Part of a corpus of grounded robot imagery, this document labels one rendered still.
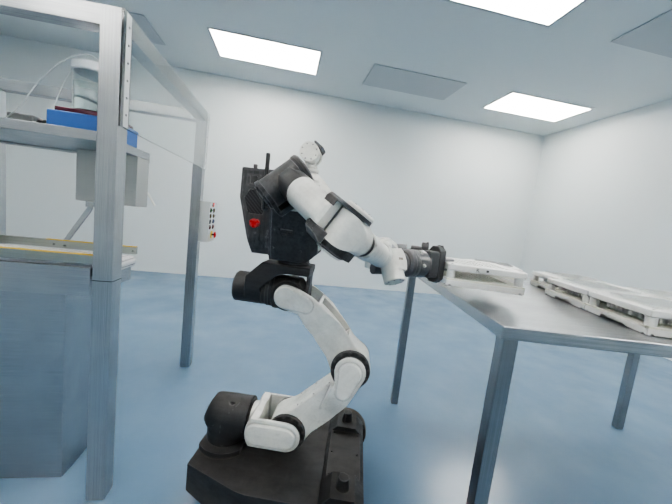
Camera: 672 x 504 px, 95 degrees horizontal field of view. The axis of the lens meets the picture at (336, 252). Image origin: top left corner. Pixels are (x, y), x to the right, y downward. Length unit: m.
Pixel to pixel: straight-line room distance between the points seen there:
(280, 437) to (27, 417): 0.93
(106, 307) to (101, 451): 0.52
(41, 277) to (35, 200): 4.49
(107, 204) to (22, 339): 0.61
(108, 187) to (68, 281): 0.37
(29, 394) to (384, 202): 4.49
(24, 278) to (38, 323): 0.18
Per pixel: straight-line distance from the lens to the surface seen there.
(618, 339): 1.08
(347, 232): 0.70
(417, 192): 5.30
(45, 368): 1.59
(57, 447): 1.72
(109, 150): 1.24
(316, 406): 1.28
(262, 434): 1.33
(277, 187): 0.88
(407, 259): 0.95
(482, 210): 5.87
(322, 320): 1.11
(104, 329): 1.32
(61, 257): 1.39
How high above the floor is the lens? 1.10
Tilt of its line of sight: 6 degrees down
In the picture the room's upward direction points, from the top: 7 degrees clockwise
